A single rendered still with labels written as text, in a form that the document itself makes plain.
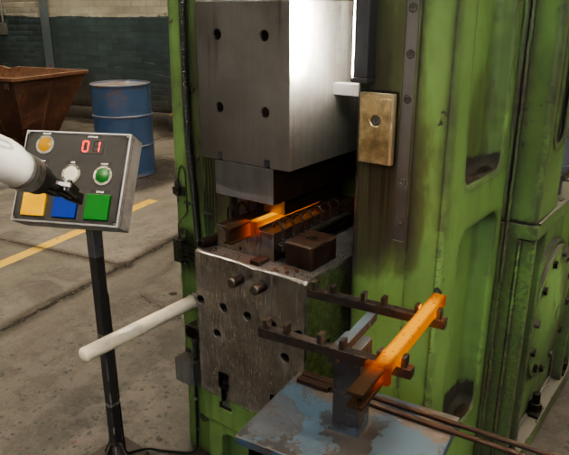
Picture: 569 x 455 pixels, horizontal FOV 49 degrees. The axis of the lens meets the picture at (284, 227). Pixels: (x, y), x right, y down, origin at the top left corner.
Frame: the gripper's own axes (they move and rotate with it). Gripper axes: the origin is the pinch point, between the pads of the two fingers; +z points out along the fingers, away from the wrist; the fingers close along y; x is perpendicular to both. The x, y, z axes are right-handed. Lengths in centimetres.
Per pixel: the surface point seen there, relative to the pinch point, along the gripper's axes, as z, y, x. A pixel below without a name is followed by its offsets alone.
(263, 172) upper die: 1, 50, 9
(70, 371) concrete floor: 119, -57, -55
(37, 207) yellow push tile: 12.5, -18.3, -1.2
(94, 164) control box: 13.2, -3.1, 12.7
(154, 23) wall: 583, -268, 372
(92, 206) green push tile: 12.4, -1.2, 0.2
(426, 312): -19, 92, -23
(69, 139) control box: 13.2, -12.5, 20.0
